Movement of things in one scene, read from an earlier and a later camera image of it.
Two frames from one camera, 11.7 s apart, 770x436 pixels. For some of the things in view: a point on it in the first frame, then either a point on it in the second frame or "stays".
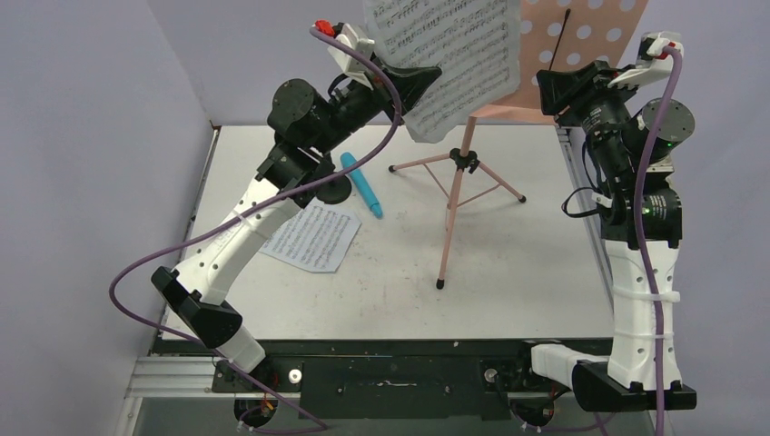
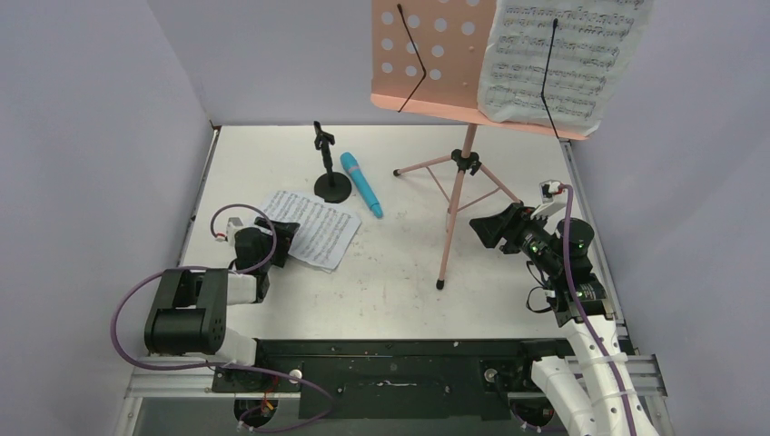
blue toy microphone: x=348 y=158 stays
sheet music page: x=317 y=240 stays
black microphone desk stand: x=334 y=192 stays
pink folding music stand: x=553 y=34 -> x=428 y=59
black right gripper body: x=579 y=95 -> x=513 y=225
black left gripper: x=411 y=83 -> x=283 y=235
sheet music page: x=477 y=44 -> x=548 y=62
